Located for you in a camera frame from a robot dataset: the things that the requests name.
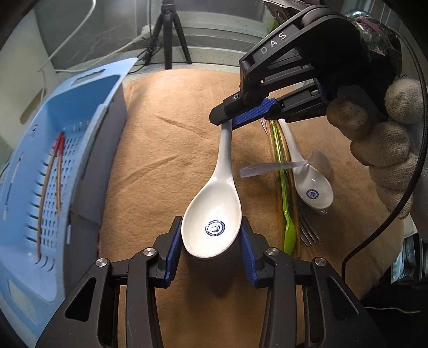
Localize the black cable bundle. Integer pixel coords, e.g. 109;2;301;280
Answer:
129;35;160;73

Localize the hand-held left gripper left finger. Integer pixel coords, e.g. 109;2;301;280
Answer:
35;216;184;348

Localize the large white ceramic spoon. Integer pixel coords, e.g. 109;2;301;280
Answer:
181;120;243;260

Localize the small white ceramic spoon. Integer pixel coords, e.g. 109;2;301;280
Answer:
278;119;335;210

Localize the person's right hand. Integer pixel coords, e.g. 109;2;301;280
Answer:
327;78;424;220

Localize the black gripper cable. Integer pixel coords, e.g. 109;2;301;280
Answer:
341;25;428;268

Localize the white cable with plug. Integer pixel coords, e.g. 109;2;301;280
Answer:
53;25;155;73

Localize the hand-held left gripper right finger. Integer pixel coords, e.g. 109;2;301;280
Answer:
239;217;378;348

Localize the white plastic stick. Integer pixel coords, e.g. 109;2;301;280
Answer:
3;152;26;221

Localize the dark cloth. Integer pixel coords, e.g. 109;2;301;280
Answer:
360;279;428;348

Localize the metal fork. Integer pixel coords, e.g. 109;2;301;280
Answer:
296;203;322;248

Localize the red-tipped wooden chopstick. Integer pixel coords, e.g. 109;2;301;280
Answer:
36;131;65;262
54;133;66;215

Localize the blue plastic basket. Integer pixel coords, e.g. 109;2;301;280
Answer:
0;57;139;348

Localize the black tripod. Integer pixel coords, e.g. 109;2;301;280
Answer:
146;0;193;71

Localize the green plastic fork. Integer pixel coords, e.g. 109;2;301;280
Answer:
269;120;298;257

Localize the clear plastic spoon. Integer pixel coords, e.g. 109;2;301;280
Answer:
239;149;332;180

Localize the brown blanket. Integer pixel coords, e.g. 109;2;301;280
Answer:
96;62;407;348

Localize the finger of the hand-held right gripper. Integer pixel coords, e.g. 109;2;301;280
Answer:
209;92;280;130
278;83;332;123

